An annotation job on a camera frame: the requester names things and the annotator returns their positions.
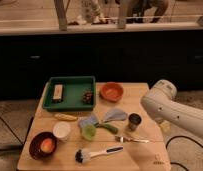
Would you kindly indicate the white cup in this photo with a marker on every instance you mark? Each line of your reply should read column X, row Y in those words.
column 61, row 130

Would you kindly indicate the dark pine cone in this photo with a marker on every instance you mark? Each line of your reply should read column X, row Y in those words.
column 87, row 97

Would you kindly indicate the orange bowl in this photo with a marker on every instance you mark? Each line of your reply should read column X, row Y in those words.
column 111, row 91

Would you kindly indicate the green cup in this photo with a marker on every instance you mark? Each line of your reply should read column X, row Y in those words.
column 88, row 132

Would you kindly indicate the tan wooden block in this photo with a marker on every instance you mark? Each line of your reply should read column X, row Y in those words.
column 58, row 92

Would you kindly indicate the green plastic tray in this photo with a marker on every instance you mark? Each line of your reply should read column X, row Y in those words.
column 73, row 89

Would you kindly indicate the dark metal cup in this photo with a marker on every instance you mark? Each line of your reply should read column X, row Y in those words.
column 134, row 121

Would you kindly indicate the orange fruit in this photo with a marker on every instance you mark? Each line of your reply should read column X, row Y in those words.
column 47, row 145

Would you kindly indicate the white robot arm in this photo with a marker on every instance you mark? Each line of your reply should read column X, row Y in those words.
column 159, row 103

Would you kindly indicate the dark brown bowl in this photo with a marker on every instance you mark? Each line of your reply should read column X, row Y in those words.
column 34, row 148

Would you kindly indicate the green vegetable toy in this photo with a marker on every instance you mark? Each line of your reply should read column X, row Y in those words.
column 109, row 127

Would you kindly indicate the light blue spatula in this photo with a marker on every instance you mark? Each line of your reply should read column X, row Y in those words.
column 115, row 114

